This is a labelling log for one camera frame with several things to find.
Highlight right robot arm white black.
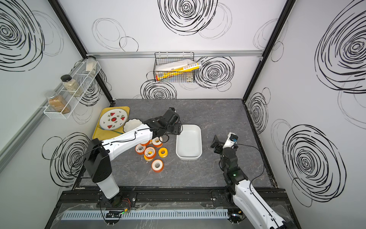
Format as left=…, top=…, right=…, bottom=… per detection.
left=211, top=132, right=287, bottom=229

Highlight spice jar brown contents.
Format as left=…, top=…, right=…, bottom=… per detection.
left=45, top=91, right=71, bottom=114

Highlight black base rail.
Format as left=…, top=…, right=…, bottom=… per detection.
left=45, top=185, right=301, bottom=229

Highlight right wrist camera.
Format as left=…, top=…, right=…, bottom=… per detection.
left=223, top=132, right=238, bottom=148

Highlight aluminium wall rail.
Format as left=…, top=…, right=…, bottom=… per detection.
left=86, top=50, right=264, bottom=59

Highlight white scalloped bowl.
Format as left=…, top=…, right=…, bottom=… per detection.
left=123, top=119, right=143, bottom=133

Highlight orange tape roll bottom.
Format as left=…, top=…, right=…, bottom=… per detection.
left=152, top=159, right=164, bottom=173

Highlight yellow tape spool right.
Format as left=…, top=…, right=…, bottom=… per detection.
left=158, top=148, right=168, bottom=158

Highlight white slotted cable duct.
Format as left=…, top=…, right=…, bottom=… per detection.
left=61, top=209, right=229, bottom=220

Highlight white wire spice rack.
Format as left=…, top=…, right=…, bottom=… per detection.
left=43, top=58, right=103, bottom=125

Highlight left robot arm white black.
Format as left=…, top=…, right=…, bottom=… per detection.
left=83, top=107, right=182, bottom=200

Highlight black corner frame post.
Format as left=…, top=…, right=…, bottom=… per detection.
left=242, top=0, right=296, bottom=103
left=48, top=0, right=115, bottom=107

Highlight spice jar far clear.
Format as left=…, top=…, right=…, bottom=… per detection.
left=85, top=56, right=97, bottom=74

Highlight spice jar black lid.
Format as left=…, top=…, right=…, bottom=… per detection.
left=61, top=74, right=83, bottom=97

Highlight white plastic storage box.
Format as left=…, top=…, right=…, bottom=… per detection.
left=176, top=124, right=202, bottom=160

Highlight yellow white foil box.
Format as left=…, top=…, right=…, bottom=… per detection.
left=153, top=59, right=202, bottom=83

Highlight watermelon pattern plate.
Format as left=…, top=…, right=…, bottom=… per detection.
left=99, top=108, right=128, bottom=130

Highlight black corner frame post left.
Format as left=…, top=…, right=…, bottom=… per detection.
left=48, top=0, right=115, bottom=107

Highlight black wire wall basket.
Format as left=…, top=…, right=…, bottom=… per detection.
left=153, top=52, right=194, bottom=83

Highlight black corner frame post right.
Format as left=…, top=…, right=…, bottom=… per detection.
left=242, top=0, right=296, bottom=103

